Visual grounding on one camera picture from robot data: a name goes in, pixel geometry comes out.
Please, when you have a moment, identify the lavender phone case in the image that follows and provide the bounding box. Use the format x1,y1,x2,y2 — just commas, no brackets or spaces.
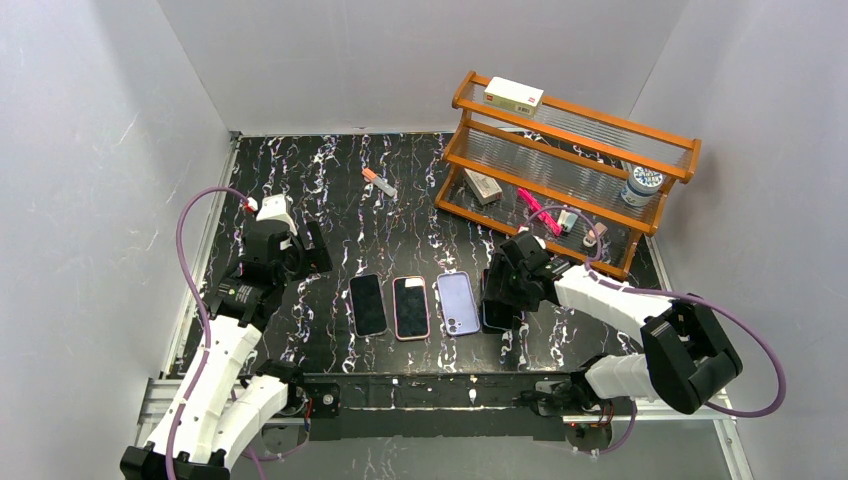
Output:
436,271,481,337

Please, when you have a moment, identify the black screen smartphone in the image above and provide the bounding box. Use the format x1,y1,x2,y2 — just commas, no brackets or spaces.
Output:
394,277,430,340

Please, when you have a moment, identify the pink phone case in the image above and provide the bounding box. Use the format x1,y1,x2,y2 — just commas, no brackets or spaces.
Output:
391,275,433,343

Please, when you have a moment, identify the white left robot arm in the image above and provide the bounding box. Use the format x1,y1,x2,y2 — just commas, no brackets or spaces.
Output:
120,219,333,479

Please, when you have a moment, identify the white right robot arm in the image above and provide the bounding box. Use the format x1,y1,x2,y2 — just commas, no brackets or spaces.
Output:
483,232,743,414

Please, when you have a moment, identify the pink utility knife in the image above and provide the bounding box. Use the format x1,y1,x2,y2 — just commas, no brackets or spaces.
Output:
516,188,563,236

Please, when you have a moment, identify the white green stapler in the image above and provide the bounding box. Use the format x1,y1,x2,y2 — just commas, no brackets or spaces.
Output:
557,206,581,234

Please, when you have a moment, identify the small pink white item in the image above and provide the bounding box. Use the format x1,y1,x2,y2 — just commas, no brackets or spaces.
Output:
582,222,607,249

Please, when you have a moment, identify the small grey box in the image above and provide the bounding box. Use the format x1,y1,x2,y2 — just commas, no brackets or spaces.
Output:
463,169,503,205

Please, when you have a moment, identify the orange grey marker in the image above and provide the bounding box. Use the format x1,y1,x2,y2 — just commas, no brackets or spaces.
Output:
362,168,397,198

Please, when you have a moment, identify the orange wooden shelf rack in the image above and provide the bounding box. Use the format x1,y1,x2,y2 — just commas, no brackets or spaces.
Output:
436,71,702,275

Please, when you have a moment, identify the white blue round jar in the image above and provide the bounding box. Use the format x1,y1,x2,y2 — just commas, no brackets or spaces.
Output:
620,166,665,207

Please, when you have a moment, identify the white red carton box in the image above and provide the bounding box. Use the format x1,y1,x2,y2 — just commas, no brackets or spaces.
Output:
483,77,544,118

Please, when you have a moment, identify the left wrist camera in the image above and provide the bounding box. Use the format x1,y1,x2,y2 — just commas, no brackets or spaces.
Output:
256,194,297,232

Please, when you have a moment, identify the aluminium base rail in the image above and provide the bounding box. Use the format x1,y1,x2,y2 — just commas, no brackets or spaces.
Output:
135,374,738,425

